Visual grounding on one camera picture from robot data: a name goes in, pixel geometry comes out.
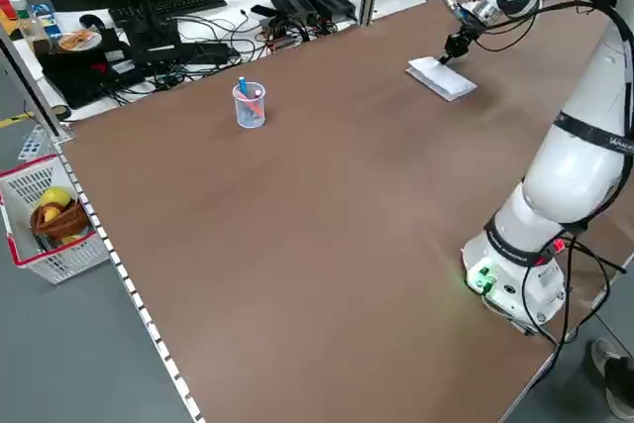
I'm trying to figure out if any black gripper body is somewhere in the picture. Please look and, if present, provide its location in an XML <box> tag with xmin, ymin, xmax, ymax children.
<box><xmin>447</xmin><ymin>19</ymin><xmax>482</xmax><ymax>55</ymax></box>

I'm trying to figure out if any orange printed disc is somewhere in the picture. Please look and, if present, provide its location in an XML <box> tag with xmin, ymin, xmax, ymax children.
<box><xmin>55</xmin><ymin>30</ymin><xmax>104</xmax><ymax>53</ymax></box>

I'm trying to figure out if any blue white carton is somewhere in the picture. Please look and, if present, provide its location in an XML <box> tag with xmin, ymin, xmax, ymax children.
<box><xmin>30</xmin><ymin>3</ymin><xmax>58</xmax><ymax>38</ymax></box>

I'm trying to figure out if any large yellow fruit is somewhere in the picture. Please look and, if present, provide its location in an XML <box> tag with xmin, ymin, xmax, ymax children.
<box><xmin>39</xmin><ymin>186</ymin><xmax>74</xmax><ymax>210</ymax></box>

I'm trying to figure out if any white A4 paper sheet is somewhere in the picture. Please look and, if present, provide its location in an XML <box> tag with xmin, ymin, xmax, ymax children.
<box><xmin>405</xmin><ymin>55</ymin><xmax>479</xmax><ymax>104</ymax></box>

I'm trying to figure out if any brown wicker basket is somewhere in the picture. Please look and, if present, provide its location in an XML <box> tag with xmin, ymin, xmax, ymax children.
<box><xmin>29</xmin><ymin>198</ymin><xmax>91</xmax><ymax>246</ymax></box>

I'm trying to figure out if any flat black box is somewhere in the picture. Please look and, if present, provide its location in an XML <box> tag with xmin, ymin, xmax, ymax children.
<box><xmin>38</xmin><ymin>41</ymin><xmax>150</xmax><ymax>110</ymax></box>

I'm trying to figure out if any black keyboard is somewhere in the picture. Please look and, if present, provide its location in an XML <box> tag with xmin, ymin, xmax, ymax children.
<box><xmin>107</xmin><ymin>0</ymin><xmax>229</xmax><ymax>24</ymax></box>

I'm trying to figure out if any clear plastic pen cup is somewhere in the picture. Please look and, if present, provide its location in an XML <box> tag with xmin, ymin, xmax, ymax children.
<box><xmin>231</xmin><ymin>81</ymin><xmax>267</xmax><ymax>131</ymax></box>

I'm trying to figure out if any black power supply unit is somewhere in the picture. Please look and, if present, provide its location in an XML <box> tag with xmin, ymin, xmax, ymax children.
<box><xmin>300</xmin><ymin>0</ymin><xmax>358</xmax><ymax>23</ymax></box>
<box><xmin>269</xmin><ymin>0</ymin><xmax>321</xmax><ymax>26</ymax></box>

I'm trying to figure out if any person's shoe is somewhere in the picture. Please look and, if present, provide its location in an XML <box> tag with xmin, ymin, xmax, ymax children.
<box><xmin>591</xmin><ymin>338</ymin><xmax>634</xmax><ymax>419</ymax></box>

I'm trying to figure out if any clear bottle white cap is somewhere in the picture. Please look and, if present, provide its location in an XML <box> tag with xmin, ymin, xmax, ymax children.
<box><xmin>7</xmin><ymin>0</ymin><xmax>51</xmax><ymax>55</ymax></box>

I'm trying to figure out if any aluminium frame beam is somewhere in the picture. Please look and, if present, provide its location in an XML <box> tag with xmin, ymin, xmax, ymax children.
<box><xmin>0</xmin><ymin>26</ymin><xmax>74</xmax><ymax>140</ymax></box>

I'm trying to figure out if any white basket red rim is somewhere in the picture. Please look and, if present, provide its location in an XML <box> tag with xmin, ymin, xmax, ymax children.
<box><xmin>0</xmin><ymin>154</ymin><xmax>111</xmax><ymax>285</ymax></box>

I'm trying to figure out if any tangled black cable bundle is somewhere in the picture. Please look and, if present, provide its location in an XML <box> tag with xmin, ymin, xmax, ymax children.
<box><xmin>98</xmin><ymin>14</ymin><xmax>328</xmax><ymax>107</ymax></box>

